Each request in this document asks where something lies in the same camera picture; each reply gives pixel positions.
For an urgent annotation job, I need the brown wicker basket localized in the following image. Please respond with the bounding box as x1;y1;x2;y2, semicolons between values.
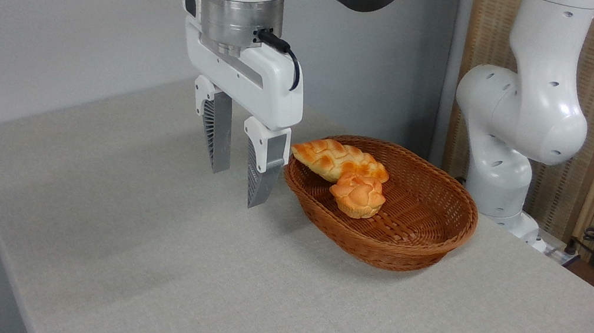
270;125;489;284

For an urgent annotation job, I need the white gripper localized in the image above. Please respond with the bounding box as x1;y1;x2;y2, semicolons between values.
152;0;320;214

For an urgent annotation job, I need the long braided bread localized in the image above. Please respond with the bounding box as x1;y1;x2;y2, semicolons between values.
287;134;394;191

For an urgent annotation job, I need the round bread bun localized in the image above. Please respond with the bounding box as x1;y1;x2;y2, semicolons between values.
325;171;390;224

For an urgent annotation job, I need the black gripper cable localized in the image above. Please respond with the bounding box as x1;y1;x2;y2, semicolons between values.
249;28;307;93

